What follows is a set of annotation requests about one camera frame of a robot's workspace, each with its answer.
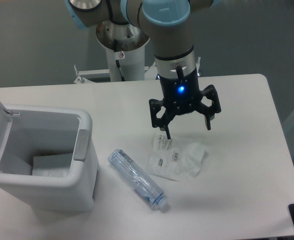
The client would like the crushed clear plastic bottle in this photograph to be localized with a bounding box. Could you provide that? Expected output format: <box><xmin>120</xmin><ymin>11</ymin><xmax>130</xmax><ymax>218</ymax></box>
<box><xmin>108</xmin><ymin>149</ymin><xmax>167</xmax><ymax>210</ymax></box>

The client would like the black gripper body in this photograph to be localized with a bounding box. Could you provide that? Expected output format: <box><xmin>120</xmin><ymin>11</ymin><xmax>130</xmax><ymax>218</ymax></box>
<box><xmin>160</xmin><ymin>67</ymin><xmax>201</xmax><ymax>115</ymax></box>

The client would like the white plastic wrapper bag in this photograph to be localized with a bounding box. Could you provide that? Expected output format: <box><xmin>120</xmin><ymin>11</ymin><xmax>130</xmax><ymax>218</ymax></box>
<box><xmin>146</xmin><ymin>133</ymin><xmax>208</xmax><ymax>182</ymax></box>

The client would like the white pedestal base frame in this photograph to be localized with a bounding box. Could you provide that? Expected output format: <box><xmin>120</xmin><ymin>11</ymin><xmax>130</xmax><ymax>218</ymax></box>
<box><xmin>73</xmin><ymin>56</ymin><xmax>202</xmax><ymax>85</ymax></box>

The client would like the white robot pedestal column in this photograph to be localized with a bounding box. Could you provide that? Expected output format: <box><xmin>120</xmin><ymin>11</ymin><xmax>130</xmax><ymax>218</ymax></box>
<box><xmin>96</xmin><ymin>20</ymin><xmax>149</xmax><ymax>82</ymax></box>

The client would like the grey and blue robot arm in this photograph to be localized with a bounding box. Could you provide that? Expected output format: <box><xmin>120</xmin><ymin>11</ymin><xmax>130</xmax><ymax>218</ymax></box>
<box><xmin>65</xmin><ymin>0</ymin><xmax>221</xmax><ymax>132</ymax></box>

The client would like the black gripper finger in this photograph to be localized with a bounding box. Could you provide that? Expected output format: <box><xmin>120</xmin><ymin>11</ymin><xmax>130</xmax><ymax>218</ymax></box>
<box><xmin>196</xmin><ymin>84</ymin><xmax>221</xmax><ymax>130</ymax></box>
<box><xmin>148</xmin><ymin>98</ymin><xmax>177</xmax><ymax>140</ymax></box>

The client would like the white trash can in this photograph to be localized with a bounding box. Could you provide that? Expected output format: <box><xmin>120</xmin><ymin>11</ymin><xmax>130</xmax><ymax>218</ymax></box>
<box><xmin>0</xmin><ymin>104</ymin><xmax>99</xmax><ymax>212</ymax></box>

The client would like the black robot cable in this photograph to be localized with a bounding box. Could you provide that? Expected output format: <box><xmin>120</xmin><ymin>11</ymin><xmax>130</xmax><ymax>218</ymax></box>
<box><xmin>113</xmin><ymin>38</ymin><xmax>126</xmax><ymax>82</ymax></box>

